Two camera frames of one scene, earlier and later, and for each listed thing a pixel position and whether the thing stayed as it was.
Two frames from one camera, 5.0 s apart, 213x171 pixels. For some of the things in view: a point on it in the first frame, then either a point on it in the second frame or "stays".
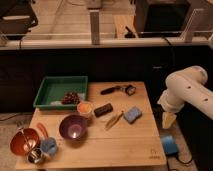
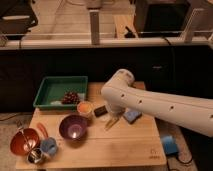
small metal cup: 35,155 stays
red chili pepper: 43,129 stays
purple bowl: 73,127 stays
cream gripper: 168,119 -> 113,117
